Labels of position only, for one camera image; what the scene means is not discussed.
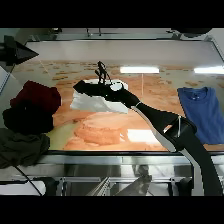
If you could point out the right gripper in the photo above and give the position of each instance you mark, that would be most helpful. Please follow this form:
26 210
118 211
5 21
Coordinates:
89 88

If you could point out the white garment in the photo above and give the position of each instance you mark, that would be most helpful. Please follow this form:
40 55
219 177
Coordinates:
90 104

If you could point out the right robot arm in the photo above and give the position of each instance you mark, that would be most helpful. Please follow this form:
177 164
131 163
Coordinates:
186 140

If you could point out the dark red garment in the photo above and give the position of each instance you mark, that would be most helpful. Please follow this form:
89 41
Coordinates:
38 93

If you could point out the black garment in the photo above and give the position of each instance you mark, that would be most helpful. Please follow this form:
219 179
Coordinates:
28 118

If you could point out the dark grey garment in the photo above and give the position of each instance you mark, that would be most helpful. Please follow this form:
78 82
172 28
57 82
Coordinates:
21 148

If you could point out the blue T-shirt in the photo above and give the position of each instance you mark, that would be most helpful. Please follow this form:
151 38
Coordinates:
203 110

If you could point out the silver frame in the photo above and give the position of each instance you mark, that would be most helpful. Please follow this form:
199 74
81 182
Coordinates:
100 160

